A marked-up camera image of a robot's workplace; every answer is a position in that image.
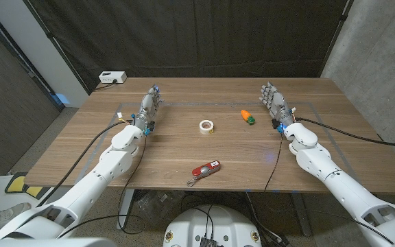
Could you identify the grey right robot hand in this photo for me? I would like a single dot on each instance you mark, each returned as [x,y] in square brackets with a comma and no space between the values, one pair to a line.
[278,103]

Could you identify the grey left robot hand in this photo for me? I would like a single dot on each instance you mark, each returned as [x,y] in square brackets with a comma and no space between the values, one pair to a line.
[147,109]

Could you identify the white sticker roll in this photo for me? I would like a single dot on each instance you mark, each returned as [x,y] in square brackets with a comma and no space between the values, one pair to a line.
[201,129]

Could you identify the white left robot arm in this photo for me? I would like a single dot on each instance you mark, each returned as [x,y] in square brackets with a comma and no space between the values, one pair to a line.
[91,182]

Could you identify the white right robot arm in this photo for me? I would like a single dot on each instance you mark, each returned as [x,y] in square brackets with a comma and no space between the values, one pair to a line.
[321,164]

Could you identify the red pocket knife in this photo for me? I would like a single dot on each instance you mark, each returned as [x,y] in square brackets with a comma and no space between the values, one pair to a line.
[205,169]

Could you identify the orange toy carrot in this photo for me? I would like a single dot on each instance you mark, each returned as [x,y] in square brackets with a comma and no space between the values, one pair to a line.
[245,115]

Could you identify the white power strip box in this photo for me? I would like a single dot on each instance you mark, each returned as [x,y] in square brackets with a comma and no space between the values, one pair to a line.
[112,77]

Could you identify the black backdrop curtain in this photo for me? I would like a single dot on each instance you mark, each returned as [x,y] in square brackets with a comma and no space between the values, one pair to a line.
[183,34]

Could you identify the black backdrop stand pole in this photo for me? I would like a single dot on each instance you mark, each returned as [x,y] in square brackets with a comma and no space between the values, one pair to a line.
[58,48]
[338,34]

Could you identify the clear plastic bag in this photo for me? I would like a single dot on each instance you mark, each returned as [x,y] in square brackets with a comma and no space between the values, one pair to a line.
[156,204]

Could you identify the white table leg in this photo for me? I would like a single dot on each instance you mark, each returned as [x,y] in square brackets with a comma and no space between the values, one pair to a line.
[125,209]

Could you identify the grey table leg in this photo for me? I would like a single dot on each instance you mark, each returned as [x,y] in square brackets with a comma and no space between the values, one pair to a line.
[301,214]

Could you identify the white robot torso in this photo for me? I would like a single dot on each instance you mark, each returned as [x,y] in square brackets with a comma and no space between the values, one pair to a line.
[211,223]

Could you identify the black floor power plug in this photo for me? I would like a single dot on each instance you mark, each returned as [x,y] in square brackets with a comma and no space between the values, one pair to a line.
[283,241]

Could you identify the black torso port module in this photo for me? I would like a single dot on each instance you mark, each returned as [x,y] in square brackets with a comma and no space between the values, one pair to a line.
[208,242]

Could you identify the yellow and black floor mat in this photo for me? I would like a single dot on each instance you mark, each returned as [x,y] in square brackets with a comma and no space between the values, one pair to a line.
[16,184]

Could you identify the grey sneaker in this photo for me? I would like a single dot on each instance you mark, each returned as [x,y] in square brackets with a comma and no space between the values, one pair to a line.
[7,214]

